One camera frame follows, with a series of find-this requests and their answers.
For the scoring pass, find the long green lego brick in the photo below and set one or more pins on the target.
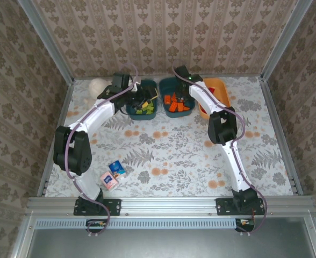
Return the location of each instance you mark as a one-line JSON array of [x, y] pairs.
[[149, 108]]

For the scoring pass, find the small green lego brick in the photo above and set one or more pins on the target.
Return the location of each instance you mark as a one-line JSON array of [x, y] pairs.
[[139, 111]]

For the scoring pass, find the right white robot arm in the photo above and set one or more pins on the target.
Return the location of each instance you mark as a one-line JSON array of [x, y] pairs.
[[236, 166]]

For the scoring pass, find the dark green plastic container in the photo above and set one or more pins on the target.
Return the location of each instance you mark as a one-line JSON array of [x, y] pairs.
[[144, 117], [166, 86]]

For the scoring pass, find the white teddy bear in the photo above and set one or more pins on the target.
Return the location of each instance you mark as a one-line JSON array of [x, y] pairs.
[[97, 86]]

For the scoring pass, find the orange plastic container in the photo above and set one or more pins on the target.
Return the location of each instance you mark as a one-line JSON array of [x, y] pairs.
[[222, 91]]

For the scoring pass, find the blue tissue pack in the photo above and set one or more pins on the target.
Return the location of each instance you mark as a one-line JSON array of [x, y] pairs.
[[117, 170]]

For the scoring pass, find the pink tissue pack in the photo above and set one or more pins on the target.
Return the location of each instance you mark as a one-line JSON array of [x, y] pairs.
[[108, 181]]

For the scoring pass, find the grey metal panel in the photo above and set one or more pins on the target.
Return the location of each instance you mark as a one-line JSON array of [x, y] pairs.
[[160, 244]]

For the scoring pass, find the aluminium side rail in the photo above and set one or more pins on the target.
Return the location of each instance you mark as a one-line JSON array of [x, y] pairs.
[[267, 91], [64, 107]]

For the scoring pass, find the aluminium corner post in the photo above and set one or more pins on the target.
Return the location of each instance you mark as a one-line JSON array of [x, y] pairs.
[[285, 40], [46, 40]]

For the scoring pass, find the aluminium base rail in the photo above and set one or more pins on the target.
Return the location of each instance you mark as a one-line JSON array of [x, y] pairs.
[[168, 205]]

